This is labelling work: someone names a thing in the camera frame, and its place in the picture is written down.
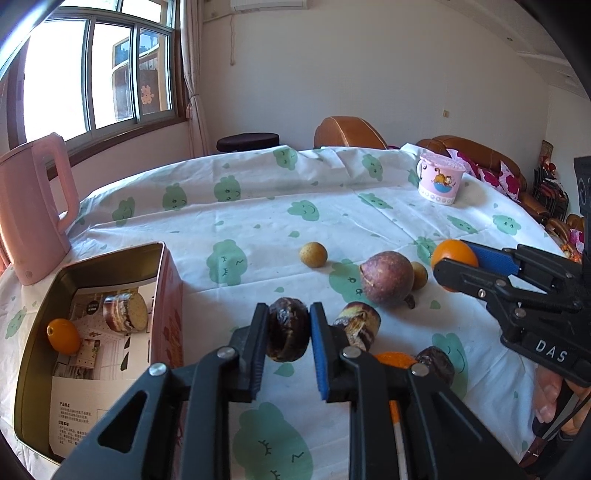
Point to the pink window sticker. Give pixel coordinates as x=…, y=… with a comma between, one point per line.
x=147, y=94

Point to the dark metal chair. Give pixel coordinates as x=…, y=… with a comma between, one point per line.
x=549, y=194

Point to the person's right hand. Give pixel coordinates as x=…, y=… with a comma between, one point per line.
x=547, y=397

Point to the small orange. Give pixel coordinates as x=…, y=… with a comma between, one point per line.
x=63, y=336
x=455, y=251
x=392, y=359

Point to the pink electric kettle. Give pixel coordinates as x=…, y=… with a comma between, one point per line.
x=32, y=207

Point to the dark round cake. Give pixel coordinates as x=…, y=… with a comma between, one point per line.
x=436, y=364
x=288, y=334

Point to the plain beige curtain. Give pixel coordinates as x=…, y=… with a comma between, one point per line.
x=196, y=92

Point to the sliding glass window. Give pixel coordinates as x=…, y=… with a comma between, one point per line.
x=69, y=69

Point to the floral cushion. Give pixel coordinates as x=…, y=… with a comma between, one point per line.
x=503, y=180

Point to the white green-print tablecloth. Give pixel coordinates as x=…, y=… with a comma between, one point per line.
x=258, y=207

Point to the white air conditioner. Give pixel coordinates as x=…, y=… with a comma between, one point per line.
x=270, y=3

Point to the purple passion fruit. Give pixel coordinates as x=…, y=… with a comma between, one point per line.
x=387, y=277

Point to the pink cartoon cup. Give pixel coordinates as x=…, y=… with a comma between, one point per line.
x=438, y=182

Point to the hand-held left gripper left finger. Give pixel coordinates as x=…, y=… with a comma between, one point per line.
x=251, y=364

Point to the brown longan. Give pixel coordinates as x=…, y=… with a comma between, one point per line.
x=419, y=275
x=313, y=254

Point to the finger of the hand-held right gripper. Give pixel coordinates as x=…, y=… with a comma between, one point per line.
x=461, y=277
x=491, y=258

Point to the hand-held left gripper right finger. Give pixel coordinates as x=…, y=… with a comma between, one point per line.
x=319, y=355

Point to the pink tin box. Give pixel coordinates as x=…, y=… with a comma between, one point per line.
x=167, y=300

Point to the brown leather sofa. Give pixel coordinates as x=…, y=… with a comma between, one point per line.
x=480, y=154

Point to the brown pastry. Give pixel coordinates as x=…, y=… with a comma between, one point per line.
x=124, y=311
x=358, y=325

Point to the dark round stool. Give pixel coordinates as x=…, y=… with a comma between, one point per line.
x=248, y=142

